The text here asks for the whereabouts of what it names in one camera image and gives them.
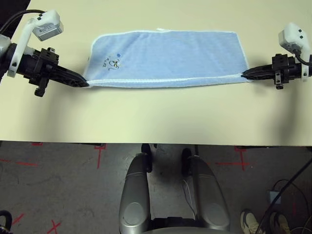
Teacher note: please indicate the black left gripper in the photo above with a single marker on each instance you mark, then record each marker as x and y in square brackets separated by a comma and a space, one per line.
[36, 65]

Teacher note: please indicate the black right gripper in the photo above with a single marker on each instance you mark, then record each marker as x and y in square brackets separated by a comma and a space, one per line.
[287, 68]

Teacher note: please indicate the light blue terry towel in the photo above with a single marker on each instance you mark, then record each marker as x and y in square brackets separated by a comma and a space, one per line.
[170, 56]

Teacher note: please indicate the black table foot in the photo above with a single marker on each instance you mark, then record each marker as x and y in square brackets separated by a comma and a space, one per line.
[91, 144]

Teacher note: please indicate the small grey floor box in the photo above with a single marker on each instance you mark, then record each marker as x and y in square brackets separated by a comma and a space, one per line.
[272, 195]

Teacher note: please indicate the grey robot waist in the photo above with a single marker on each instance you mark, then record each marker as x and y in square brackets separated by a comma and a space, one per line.
[170, 230]

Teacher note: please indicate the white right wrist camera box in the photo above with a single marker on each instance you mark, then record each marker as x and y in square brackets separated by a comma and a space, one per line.
[292, 34]

